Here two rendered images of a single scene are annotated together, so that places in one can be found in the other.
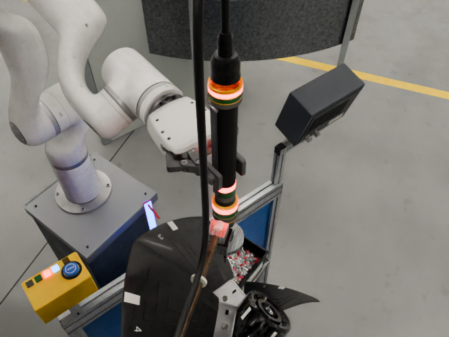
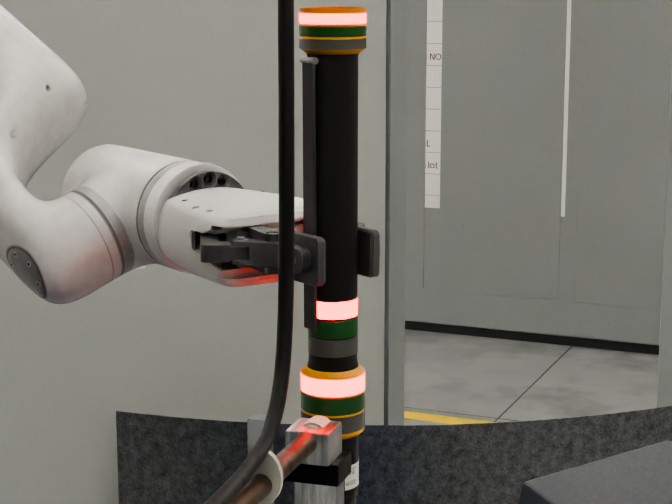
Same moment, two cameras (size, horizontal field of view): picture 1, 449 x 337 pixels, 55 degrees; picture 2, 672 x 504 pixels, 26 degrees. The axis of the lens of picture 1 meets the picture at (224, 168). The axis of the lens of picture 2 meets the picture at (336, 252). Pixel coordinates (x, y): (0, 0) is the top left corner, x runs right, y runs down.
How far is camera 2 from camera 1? 61 cm
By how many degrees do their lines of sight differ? 38
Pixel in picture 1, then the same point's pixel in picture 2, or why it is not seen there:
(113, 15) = (35, 465)
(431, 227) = not seen: outside the picture
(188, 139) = (253, 211)
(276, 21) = (499, 490)
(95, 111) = (43, 218)
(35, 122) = not seen: outside the picture
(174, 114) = (222, 194)
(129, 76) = (127, 162)
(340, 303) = not seen: outside the picture
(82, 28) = (39, 91)
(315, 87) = (594, 478)
